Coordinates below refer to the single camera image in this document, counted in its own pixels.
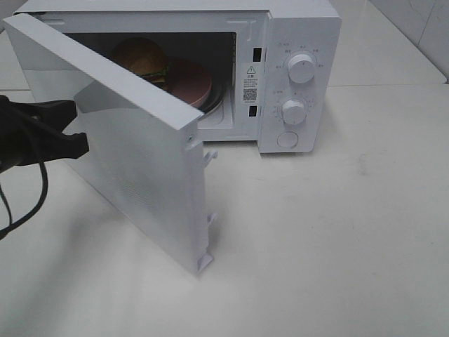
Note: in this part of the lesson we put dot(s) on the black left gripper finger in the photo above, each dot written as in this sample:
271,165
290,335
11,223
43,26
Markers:
57,114
58,145

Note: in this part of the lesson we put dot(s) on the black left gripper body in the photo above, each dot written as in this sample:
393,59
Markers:
16,148

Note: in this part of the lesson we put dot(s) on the white microwave door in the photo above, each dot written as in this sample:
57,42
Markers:
145,155

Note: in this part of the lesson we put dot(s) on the burger with lettuce and cheese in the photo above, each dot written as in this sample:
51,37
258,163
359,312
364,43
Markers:
144,58

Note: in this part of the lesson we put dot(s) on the pink plate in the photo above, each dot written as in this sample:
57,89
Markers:
189,81

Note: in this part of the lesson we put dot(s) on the round white door button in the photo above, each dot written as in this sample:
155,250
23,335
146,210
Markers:
288,139

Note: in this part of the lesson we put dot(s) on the glass microwave turntable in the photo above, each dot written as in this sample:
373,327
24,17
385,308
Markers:
214,100

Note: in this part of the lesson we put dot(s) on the white warning label sticker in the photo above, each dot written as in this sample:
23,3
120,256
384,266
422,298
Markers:
250,82

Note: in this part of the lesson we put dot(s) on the white microwave oven body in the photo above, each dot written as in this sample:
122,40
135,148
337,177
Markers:
220,35

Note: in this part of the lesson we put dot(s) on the white lower dial knob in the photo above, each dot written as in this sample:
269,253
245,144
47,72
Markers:
293,112

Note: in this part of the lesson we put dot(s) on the white dial knob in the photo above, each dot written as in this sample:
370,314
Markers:
293,112
301,67

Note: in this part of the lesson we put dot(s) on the white upper dial knob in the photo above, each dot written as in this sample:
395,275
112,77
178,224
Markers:
301,67

